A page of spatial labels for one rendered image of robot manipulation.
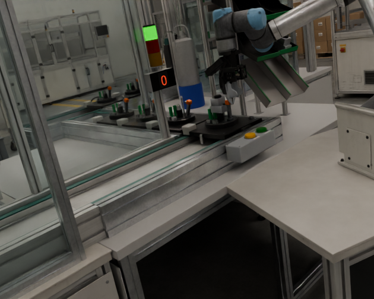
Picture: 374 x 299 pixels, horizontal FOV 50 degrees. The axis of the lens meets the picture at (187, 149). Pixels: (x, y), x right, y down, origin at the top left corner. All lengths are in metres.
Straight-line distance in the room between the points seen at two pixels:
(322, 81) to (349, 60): 2.58
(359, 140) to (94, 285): 0.88
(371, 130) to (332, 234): 0.38
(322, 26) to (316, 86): 6.92
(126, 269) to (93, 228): 0.15
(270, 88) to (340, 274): 1.05
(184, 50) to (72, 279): 1.78
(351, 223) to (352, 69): 4.91
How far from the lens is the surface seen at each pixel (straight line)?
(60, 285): 1.10
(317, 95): 3.31
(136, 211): 1.23
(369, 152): 1.32
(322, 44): 10.22
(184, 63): 2.58
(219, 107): 1.65
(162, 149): 1.60
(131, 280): 1.20
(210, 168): 1.41
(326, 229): 1.07
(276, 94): 1.88
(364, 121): 1.30
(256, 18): 1.50
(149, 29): 1.58
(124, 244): 1.14
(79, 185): 1.42
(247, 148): 1.44
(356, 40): 5.85
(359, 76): 5.91
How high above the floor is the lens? 1.41
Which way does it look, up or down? 18 degrees down
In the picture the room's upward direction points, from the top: 10 degrees counter-clockwise
